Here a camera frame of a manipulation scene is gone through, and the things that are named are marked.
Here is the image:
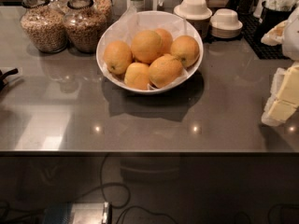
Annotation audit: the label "black cable on floor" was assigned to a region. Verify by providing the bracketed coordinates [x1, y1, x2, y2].
[0, 154, 178, 224]

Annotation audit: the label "white ceramic bowl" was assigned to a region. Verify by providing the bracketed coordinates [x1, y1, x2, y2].
[95, 10, 205, 95]

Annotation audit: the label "front right orange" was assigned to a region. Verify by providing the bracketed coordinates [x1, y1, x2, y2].
[149, 54, 183, 88]

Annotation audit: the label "orange in bowl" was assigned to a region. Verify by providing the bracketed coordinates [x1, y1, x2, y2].
[155, 28, 173, 54]
[170, 35, 200, 68]
[103, 40, 133, 75]

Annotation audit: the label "black container with packets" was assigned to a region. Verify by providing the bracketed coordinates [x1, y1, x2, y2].
[254, 0, 297, 42]

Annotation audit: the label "yellow soft gripper finger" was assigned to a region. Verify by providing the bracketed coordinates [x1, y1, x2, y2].
[261, 62, 299, 126]

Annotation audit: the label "front left orange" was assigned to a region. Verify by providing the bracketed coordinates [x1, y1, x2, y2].
[124, 63, 150, 91]

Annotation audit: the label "black rubber mat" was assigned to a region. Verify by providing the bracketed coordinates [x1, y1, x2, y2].
[204, 12, 291, 61]

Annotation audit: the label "silver box under table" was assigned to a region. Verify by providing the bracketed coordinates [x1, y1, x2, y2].
[42, 202, 112, 224]

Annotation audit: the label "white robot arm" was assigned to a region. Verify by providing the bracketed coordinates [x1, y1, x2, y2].
[261, 8, 299, 126]

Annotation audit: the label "right stack paper bowls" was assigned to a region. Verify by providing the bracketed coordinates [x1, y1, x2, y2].
[210, 8, 243, 38]

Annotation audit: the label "middle glass grain jar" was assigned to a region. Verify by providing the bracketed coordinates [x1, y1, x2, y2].
[64, 0, 107, 53]

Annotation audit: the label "stack paper bowls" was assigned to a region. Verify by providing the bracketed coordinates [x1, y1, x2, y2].
[210, 8, 243, 38]
[174, 0, 212, 39]

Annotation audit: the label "glass grain jar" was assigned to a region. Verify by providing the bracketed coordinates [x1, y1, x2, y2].
[93, 0, 112, 22]
[64, 0, 107, 53]
[21, 0, 67, 53]

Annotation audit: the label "left stack paper bowls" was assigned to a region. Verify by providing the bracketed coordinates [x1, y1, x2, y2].
[174, 0, 212, 39]

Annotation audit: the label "white paper bowl liner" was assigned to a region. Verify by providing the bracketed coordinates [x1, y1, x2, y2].
[102, 5, 190, 91]

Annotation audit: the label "right orange in bowl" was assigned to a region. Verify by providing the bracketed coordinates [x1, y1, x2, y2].
[170, 35, 200, 68]

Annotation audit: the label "black handle at left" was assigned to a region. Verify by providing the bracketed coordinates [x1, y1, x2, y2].
[0, 68, 19, 91]

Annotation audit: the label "left glass grain jar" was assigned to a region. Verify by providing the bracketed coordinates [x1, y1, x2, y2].
[21, 0, 67, 53]

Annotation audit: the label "large orange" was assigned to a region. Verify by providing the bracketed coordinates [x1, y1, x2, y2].
[131, 30, 162, 63]

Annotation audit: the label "left orange in bowl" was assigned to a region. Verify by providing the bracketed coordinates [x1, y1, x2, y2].
[103, 40, 133, 75]

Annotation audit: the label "back glass grain jar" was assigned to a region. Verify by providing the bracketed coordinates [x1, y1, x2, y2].
[93, 0, 112, 22]

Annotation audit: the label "back orange in bowl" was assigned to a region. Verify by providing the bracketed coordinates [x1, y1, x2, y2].
[155, 28, 173, 54]

